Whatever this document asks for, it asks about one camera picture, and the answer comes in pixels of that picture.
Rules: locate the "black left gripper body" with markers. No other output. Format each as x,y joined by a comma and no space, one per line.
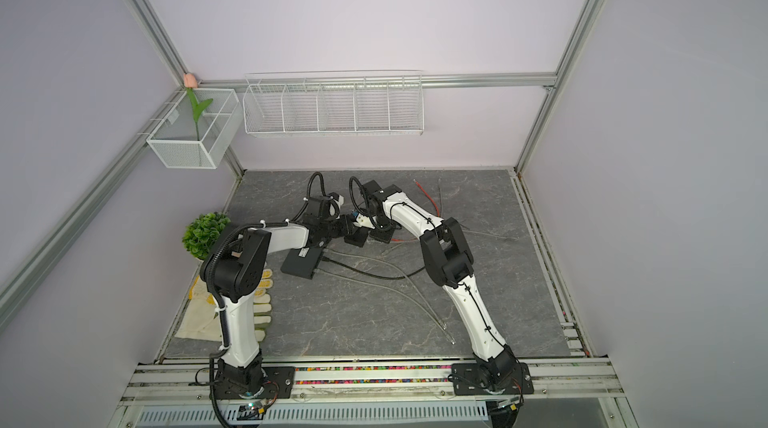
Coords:
334,228

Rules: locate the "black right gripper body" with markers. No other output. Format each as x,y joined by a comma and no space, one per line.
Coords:
382,231

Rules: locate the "small ribbed black switch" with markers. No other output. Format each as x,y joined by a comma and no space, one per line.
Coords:
357,237

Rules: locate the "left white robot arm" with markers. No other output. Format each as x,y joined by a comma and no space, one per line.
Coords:
236,263

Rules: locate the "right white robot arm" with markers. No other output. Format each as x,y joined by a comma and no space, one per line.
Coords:
449,263

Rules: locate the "green artificial plant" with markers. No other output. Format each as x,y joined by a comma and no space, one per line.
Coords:
201,234

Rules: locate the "yellow white work glove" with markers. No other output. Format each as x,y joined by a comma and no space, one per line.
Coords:
200,320

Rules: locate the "white mesh square basket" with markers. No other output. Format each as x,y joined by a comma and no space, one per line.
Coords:
174,139

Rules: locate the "pink artificial tulip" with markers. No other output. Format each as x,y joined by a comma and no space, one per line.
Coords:
198,106

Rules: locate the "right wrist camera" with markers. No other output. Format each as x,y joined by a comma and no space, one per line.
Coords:
363,219

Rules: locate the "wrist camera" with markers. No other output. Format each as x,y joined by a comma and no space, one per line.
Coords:
363,219
338,198

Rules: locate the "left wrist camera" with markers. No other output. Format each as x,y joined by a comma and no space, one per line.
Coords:
338,198

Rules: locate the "white wire long basket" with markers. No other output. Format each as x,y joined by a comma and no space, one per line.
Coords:
346,102

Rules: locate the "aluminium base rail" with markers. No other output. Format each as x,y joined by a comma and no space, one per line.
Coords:
379,392

